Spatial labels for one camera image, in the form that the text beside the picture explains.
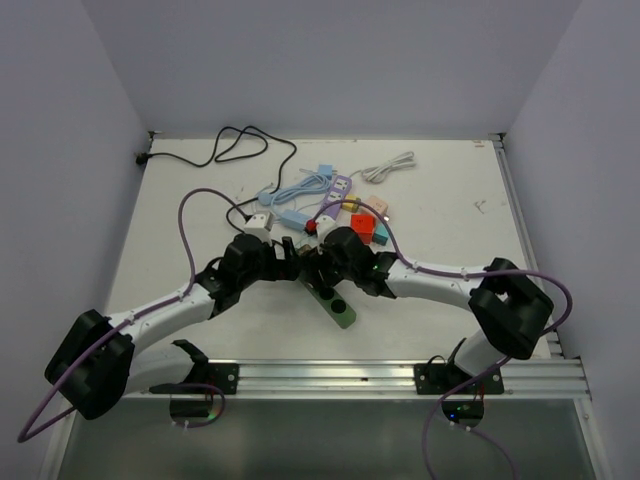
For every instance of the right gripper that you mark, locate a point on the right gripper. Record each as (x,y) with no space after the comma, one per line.
(317,262)

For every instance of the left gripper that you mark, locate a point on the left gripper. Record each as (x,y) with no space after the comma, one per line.
(281,269)

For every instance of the dark green cube socket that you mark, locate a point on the dark green cube socket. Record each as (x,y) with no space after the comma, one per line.
(305,245)

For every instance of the green power strip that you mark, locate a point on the green power strip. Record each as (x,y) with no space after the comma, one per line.
(333,304)

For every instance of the light blue power strip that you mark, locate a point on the light blue power strip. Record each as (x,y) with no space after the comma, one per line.
(294,220)

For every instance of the red cube socket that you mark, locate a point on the red cube socket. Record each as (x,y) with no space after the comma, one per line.
(364,226)

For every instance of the teal plug adapter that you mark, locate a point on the teal plug adapter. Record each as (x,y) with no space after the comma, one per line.
(380,235)

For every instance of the yellow plug adapter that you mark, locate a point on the yellow plug adapter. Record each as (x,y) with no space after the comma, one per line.
(351,204)

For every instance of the pink cube socket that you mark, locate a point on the pink cube socket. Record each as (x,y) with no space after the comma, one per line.
(378,205)

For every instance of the blue plug charger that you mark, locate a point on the blue plug charger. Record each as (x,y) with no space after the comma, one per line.
(326,171)

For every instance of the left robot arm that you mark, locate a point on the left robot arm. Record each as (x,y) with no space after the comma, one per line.
(94,365)

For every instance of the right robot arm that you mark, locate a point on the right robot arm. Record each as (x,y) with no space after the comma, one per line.
(510,309)

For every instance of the purple power strip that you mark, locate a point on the purple power strip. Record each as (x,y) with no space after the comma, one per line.
(339,189)

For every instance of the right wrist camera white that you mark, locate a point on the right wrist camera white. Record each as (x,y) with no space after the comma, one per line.
(320,227)

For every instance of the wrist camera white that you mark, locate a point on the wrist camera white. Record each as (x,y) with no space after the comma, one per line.
(260,225)
(320,227)

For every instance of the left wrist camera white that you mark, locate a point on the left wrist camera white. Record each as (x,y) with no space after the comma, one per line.
(260,225)

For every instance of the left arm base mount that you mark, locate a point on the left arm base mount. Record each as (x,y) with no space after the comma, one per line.
(221,374)

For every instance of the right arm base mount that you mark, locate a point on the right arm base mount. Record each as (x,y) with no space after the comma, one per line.
(439,375)

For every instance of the right aluminium side rail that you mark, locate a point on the right aluminium side rail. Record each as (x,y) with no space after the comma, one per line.
(552,339)

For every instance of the aluminium front rail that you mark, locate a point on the aluminium front rail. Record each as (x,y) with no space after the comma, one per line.
(534,379)

